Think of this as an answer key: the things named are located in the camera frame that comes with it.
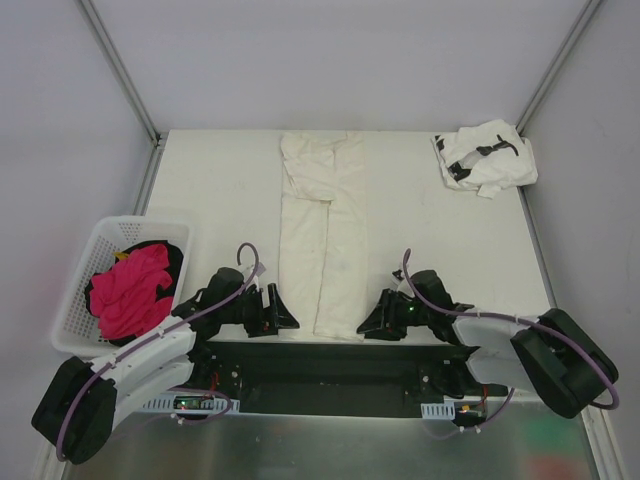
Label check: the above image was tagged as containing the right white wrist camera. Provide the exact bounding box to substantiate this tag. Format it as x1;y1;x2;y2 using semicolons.
391;269;404;290

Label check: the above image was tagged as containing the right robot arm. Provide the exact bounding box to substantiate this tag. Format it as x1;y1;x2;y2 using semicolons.
357;270;619;419

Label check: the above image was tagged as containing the left white cable duct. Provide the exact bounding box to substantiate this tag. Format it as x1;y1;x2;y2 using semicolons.
139;392;240;415

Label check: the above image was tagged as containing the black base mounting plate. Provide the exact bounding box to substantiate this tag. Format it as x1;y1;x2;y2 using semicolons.
177;342;507;418

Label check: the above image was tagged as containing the white plastic laundry basket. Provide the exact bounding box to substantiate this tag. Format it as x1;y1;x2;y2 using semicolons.
51;215;195;357

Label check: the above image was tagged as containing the pink red t shirt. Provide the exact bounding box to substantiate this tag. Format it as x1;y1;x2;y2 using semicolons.
88;243;176;342

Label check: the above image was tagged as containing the left aluminium frame post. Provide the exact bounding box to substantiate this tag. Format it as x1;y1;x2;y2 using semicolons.
75;0;162;147

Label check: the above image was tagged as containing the cream white t shirt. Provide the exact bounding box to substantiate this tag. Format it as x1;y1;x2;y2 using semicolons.
278;132;368;342

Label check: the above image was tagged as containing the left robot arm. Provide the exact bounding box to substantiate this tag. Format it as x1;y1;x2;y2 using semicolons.
31;267;300;465

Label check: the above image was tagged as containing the right aluminium frame post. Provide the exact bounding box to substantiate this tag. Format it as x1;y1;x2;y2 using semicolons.
516;0;606;136

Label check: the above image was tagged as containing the right white cable duct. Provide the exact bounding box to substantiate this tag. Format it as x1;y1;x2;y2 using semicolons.
420;401;456;421

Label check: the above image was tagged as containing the aluminium frame post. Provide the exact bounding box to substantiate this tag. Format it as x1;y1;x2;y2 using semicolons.
75;0;162;147
516;0;606;136

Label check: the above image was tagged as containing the white cable duct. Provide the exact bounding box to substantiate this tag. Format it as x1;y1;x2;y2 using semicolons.
139;392;240;415
420;401;456;421

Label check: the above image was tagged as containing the white black printed t shirt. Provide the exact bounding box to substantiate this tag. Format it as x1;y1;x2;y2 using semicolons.
431;119;538;199

